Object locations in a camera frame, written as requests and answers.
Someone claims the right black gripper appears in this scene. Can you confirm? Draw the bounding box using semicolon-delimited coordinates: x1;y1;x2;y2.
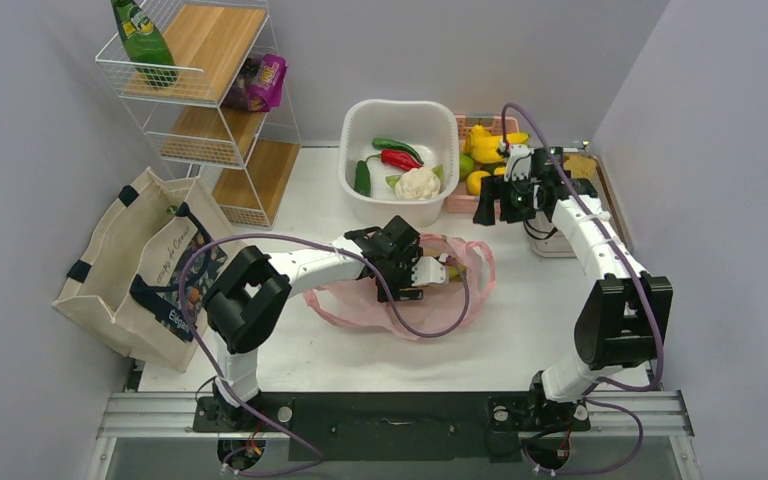
476;174;542;228

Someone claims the beige canvas tote bag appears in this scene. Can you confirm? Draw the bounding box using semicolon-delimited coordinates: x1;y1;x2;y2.
53;169;242;372

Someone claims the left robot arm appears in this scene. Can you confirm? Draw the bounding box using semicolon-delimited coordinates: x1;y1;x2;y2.
203;216;423;430

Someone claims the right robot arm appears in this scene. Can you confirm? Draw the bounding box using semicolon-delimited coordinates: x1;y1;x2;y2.
473;145;673;429

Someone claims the yellow lemon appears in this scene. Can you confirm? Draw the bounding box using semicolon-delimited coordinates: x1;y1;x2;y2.
465;170;492;196

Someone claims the metal tray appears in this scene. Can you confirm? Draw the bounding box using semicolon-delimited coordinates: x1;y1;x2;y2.
524;149;632;258

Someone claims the pink plastic basket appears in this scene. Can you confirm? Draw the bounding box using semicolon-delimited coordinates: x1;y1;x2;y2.
444;115;521;215

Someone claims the green lime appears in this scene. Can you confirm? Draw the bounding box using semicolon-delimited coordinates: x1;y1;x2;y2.
459;153;475;181

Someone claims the slice of bread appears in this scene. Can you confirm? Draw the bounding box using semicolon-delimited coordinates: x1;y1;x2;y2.
562;153;599;180

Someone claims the dark green cucumber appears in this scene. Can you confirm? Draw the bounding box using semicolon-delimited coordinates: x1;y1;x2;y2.
353;160;372;197

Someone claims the red chili pepper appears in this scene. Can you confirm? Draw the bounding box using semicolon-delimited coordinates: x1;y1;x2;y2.
368;149;423;172

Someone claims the long green chili pepper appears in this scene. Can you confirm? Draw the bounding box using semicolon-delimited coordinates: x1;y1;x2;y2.
371;137;424;165

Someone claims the white plastic tub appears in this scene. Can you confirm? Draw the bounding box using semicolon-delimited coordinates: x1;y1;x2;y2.
336;99;460;227

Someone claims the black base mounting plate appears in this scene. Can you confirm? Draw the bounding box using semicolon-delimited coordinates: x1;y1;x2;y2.
192;391;591;462

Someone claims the purple snack packet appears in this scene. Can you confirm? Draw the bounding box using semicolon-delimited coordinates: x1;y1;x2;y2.
222;54;287;112

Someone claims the green glass bottle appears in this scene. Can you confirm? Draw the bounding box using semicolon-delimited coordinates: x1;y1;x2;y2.
111;0;178;88

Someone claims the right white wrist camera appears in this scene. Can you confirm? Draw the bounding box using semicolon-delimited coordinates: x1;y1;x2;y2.
501;144;534;182

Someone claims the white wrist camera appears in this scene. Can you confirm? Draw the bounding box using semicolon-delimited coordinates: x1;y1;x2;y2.
501;144;534;182
411;256;449;288

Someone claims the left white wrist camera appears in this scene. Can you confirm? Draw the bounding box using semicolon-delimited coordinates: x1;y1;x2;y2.
411;256;449;288

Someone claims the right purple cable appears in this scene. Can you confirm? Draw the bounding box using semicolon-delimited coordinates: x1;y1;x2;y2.
499;102;666;477

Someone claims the white wire wooden shelf rack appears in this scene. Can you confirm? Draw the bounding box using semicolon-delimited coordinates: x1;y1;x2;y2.
95;1;301;229

